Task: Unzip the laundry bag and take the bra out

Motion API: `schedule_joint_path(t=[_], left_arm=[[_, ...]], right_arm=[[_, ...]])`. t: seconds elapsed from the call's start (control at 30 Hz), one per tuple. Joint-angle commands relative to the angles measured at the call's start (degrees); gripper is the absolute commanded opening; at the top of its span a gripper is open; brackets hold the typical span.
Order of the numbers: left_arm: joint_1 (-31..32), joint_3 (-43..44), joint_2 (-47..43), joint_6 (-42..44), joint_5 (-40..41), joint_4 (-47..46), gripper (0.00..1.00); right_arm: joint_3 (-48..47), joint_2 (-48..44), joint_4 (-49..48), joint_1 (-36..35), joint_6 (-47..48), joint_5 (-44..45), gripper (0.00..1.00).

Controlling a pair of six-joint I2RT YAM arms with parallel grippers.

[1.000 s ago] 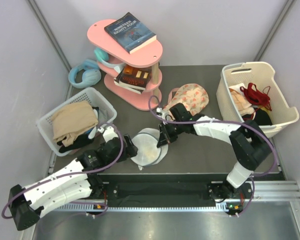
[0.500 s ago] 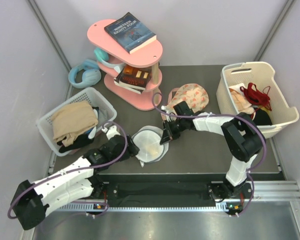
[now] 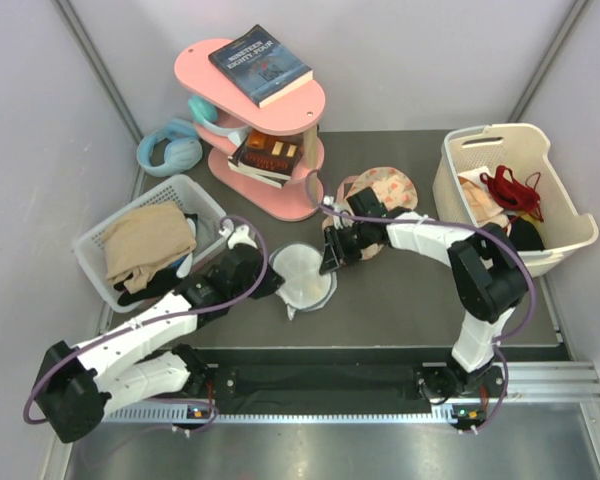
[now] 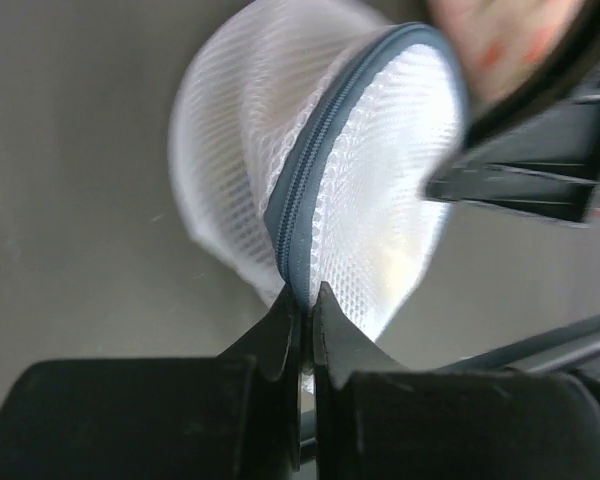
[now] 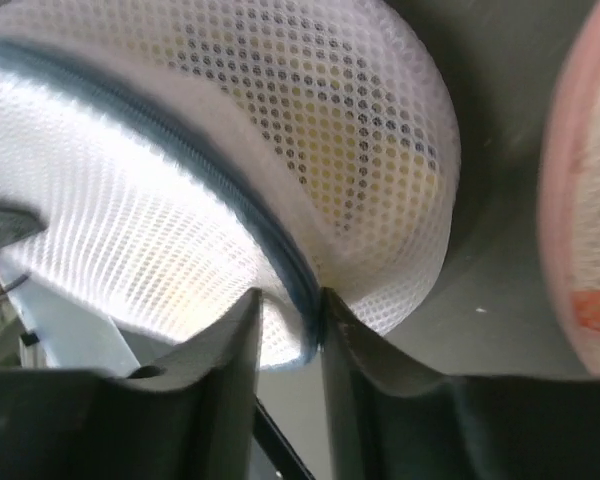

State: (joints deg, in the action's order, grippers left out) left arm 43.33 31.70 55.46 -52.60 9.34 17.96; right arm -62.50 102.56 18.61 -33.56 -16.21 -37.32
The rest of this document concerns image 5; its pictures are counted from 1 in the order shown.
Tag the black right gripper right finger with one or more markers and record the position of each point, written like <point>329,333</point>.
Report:
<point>392,417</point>

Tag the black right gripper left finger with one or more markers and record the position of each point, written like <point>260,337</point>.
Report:
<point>188,415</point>

